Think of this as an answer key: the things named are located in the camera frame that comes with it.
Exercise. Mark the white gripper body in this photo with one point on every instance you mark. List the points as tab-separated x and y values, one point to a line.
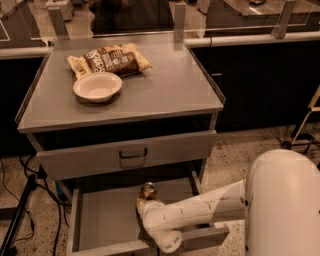
145	207

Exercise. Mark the orange drink can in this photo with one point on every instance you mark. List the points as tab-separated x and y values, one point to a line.
148	191

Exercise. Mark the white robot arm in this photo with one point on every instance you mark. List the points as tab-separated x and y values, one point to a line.
279	200

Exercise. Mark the grey open middle drawer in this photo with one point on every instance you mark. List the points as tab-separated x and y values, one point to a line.
104	221

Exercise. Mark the grey top drawer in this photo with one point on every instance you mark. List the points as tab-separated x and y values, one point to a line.
118	156

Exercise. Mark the grey metal drawer cabinet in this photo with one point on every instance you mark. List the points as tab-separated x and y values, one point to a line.
172	97

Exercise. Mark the white paper bowl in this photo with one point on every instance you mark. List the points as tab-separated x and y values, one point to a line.
97	87

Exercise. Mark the black tripod leg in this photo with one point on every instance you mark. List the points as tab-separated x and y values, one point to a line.
14	214

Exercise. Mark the brown chip bag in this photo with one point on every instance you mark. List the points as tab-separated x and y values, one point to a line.
122	60

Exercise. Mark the wheeled cart base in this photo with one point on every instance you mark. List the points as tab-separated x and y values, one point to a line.
297	137

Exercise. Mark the black drawer handle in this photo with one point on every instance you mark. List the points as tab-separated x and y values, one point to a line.
123	155

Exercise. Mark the white horizontal rail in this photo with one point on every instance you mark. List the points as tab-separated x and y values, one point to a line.
149	40

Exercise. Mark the grey metal post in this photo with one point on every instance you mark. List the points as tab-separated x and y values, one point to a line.
279	31
179	20
58	23

